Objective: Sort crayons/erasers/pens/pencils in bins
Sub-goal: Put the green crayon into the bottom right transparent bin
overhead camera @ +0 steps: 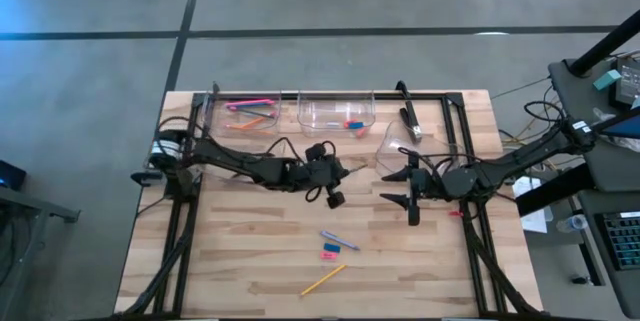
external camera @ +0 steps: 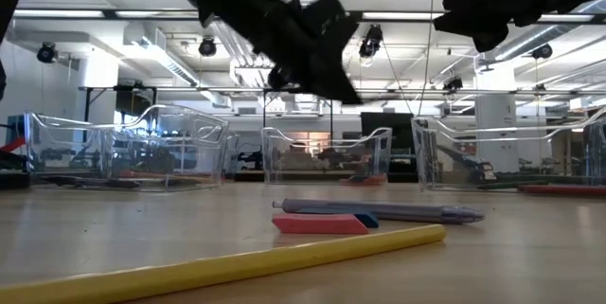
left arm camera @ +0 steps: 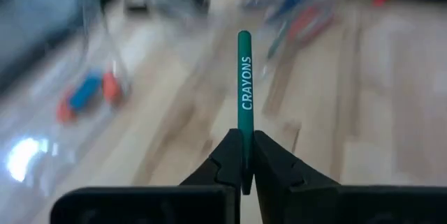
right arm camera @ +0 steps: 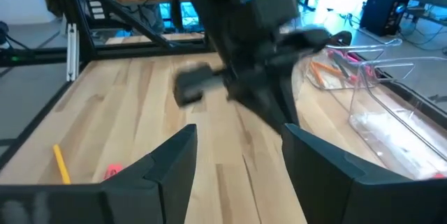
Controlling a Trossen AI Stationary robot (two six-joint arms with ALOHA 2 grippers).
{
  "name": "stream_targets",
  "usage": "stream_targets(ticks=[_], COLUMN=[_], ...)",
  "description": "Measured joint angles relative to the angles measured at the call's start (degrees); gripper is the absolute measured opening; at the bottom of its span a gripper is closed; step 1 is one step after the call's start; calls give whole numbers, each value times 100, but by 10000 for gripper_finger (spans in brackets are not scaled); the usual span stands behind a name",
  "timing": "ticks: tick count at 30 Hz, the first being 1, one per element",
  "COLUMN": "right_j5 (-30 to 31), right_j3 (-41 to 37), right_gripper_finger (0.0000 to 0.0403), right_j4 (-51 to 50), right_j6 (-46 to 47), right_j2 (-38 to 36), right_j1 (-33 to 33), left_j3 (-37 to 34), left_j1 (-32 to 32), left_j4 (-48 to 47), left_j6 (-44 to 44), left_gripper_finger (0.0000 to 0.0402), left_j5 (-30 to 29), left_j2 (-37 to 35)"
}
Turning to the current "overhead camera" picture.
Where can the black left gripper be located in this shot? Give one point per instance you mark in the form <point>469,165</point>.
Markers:
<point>315,176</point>

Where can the pink eraser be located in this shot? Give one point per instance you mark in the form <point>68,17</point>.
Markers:
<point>328,255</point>

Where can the grey desk with keyboard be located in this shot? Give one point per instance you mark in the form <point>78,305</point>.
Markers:
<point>630,291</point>

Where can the black computer tower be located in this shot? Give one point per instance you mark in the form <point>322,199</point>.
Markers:
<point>11,176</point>

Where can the white paper sheet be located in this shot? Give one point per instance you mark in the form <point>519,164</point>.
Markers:
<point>535,221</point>

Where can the orange pencil with pink eraser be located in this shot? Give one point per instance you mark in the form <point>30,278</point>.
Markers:
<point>255,121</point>
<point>235,126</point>

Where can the black diagonal pole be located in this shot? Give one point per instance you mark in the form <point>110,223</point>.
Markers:
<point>605,43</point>

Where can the small red tag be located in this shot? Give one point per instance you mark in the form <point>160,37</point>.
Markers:
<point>456,214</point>

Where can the black crossbar beam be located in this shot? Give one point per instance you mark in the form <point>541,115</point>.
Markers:
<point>555,191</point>

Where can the backlit black keyboard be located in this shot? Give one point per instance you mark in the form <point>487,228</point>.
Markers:
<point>625,241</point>

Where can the lavender pen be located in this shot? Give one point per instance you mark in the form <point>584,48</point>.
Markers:
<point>340,240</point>

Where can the grey desk with teal box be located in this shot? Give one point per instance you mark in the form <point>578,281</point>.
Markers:
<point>607,171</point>

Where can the orange eraser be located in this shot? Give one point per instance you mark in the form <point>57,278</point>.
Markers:
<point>347,123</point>

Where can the grey metal stand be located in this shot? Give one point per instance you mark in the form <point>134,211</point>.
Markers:
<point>30,206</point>

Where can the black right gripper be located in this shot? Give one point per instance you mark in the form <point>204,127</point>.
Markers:
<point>427,183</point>

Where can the clear plastic bin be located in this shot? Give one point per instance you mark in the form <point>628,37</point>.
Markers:
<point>210,173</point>
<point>215,116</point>
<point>320,111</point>
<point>390,146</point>

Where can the yellow pencil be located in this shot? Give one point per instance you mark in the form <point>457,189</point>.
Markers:
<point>324,279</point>

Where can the teal box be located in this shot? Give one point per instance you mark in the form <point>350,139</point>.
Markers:
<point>606,80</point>

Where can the dark green pen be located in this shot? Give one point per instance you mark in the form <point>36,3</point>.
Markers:
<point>360,166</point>

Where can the small black caster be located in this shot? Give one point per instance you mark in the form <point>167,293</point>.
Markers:
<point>580,279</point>

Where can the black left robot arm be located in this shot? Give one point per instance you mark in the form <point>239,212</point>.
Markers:
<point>235,161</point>

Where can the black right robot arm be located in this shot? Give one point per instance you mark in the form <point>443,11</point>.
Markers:
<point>530,153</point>

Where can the black spring clamp silver jaw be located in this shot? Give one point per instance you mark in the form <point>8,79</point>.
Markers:
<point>414,121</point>

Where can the clear plastic bag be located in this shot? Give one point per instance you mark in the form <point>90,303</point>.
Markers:
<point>627,144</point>

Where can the clear water bottle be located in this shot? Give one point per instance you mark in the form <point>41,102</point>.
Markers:
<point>572,223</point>

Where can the black electronic device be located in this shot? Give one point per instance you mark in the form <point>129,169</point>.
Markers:
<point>629,86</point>

